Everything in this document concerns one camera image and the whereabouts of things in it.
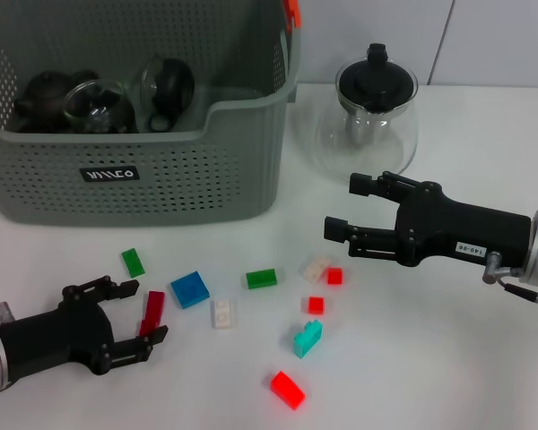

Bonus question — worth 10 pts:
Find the black teapot lid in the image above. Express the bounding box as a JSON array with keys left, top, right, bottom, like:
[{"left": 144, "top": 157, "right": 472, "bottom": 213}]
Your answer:
[{"left": 338, "top": 43, "right": 417, "bottom": 113}]

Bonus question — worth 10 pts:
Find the grey perforated storage bin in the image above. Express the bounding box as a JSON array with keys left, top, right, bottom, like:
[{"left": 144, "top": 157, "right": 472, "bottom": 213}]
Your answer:
[{"left": 0, "top": 0, "right": 304, "bottom": 228}]

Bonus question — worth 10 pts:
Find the teal toy brick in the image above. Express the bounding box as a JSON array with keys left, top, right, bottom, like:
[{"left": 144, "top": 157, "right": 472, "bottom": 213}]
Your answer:
[{"left": 293, "top": 321, "right": 324, "bottom": 359}]

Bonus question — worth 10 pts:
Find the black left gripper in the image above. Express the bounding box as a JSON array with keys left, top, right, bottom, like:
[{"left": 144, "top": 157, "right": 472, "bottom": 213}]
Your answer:
[{"left": 0, "top": 276, "right": 169, "bottom": 384}]

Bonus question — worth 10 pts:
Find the white translucent toy brick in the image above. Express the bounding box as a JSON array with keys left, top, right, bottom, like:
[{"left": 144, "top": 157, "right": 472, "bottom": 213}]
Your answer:
[
  {"left": 209, "top": 298, "right": 237, "bottom": 331},
  {"left": 300, "top": 255, "right": 332, "bottom": 283}
]

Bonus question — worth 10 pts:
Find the glass teacup with black holder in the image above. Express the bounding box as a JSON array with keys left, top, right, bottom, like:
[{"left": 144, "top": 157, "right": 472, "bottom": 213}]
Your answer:
[
  {"left": 141, "top": 56, "right": 196, "bottom": 133},
  {"left": 64, "top": 78, "right": 138, "bottom": 134}
]

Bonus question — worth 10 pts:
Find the dark clay teapot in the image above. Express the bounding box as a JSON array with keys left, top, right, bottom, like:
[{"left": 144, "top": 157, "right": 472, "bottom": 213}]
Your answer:
[{"left": 13, "top": 70, "right": 100, "bottom": 134}]

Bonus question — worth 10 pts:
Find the clear glass teapot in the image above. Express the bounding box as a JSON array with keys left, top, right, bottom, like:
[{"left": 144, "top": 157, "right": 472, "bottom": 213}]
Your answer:
[{"left": 313, "top": 43, "right": 420, "bottom": 183}]

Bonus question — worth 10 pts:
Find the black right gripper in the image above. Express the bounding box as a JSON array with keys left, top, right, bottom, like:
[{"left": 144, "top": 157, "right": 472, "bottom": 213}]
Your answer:
[{"left": 325, "top": 170, "right": 533, "bottom": 270}]

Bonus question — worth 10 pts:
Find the bright red sloped toy brick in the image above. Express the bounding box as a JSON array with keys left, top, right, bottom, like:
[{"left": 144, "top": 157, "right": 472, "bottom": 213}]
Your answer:
[{"left": 269, "top": 370, "right": 307, "bottom": 411}]

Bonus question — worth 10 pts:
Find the green translucent toy brick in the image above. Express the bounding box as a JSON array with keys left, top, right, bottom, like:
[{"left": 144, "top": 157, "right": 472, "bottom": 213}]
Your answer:
[
  {"left": 120, "top": 246, "right": 147, "bottom": 280},
  {"left": 240, "top": 268, "right": 278, "bottom": 290}
]

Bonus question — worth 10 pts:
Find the blue square toy brick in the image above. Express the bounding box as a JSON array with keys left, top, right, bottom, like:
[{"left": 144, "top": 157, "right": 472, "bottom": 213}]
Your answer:
[{"left": 169, "top": 271, "right": 211, "bottom": 310}]

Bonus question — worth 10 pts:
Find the long dark red toy brick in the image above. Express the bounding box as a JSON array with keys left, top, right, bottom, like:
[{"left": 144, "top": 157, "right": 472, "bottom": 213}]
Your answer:
[{"left": 138, "top": 290, "right": 167, "bottom": 338}]

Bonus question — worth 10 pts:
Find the right wrist cable with connectors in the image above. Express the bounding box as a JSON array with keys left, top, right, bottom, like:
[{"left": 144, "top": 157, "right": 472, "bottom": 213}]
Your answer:
[{"left": 482, "top": 251, "right": 538, "bottom": 317}]

